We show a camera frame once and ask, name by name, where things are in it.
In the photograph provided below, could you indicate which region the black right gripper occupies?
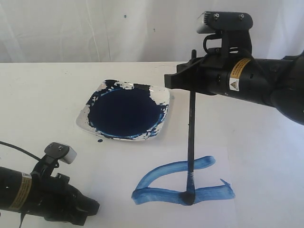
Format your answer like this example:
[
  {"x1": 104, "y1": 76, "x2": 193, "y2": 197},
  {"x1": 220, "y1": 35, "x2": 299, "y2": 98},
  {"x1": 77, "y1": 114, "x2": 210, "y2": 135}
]
[{"x1": 164, "y1": 54, "x2": 238, "y2": 95}]

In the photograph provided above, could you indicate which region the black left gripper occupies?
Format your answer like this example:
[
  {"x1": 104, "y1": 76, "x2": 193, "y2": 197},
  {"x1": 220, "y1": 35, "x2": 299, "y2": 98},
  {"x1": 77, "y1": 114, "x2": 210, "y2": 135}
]
[{"x1": 26, "y1": 174, "x2": 100, "y2": 225}]

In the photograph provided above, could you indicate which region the black paintbrush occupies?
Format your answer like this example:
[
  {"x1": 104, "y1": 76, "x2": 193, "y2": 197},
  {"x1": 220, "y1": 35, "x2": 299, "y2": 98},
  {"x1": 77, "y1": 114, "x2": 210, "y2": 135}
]
[{"x1": 180, "y1": 49, "x2": 197, "y2": 206}]

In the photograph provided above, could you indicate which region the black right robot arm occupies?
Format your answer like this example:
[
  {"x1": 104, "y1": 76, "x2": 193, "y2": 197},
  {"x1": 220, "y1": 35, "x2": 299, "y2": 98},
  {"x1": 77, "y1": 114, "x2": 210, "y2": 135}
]
[{"x1": 164, "y1": 50, "x2": 304, "y2": 124}]

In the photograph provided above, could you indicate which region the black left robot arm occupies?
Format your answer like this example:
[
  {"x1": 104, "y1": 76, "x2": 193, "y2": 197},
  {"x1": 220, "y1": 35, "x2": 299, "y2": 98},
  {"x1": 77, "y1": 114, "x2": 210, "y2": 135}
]
[{"x1": 0, "y1": 167, "x2": 100, "y2": 226}]

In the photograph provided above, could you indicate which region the white paper sheet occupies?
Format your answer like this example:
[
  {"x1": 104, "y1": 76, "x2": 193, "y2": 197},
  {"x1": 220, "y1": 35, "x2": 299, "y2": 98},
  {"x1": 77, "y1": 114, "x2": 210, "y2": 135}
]
[{"x1": 89, "y1": 147, "x2": 237, "y2": 228}]

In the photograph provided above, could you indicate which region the white plate with blue paint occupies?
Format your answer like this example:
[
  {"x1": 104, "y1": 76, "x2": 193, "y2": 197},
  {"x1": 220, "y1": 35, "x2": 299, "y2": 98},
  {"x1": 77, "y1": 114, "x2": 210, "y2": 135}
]
[{"x1": 76, "y1": 79, "x2": 170, "y2": 141}]

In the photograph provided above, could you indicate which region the white backdrop curtain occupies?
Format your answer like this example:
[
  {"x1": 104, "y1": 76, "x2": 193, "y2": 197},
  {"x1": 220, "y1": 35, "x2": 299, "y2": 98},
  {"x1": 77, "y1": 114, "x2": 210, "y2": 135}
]
[{"x1": 0, "y1": 0, "x2": 304, "y2": 63}]

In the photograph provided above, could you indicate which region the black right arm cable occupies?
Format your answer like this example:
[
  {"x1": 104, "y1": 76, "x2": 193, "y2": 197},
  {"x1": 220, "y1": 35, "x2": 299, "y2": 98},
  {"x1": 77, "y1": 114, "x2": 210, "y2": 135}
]
[{"x1": 203, "y1": 34, "x2": 223, "y2": 54}]

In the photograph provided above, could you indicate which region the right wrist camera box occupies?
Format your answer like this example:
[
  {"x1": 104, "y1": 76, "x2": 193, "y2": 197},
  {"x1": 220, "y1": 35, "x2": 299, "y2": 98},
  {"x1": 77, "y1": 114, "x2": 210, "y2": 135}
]
[{"x1": 196, "y1": 11, "x2": 253, "y2": 34}]

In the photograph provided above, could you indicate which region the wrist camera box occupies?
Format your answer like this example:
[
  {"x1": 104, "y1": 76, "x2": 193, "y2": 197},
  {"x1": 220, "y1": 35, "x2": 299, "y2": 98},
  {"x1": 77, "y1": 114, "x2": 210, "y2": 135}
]
[
  {"x1": 196, "y1": 11, "x2": 253, "y2": 34},
  {"x1": 44, "y1": 142, "x2": 77, "y2": 164}
]

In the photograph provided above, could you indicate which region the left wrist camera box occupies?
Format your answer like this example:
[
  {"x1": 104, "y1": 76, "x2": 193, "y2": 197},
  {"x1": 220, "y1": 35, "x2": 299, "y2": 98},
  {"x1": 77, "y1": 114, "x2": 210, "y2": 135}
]
[{"x1": 44, "y1": 142, "x2": 77, "y2": 164}]

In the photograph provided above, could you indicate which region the black left camera cable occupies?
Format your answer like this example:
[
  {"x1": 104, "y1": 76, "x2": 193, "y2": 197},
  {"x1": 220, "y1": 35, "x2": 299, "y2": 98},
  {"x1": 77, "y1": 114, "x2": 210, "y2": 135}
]
[{"x1": 0, "y1": 140, "x2": 43, "y2": 161}]

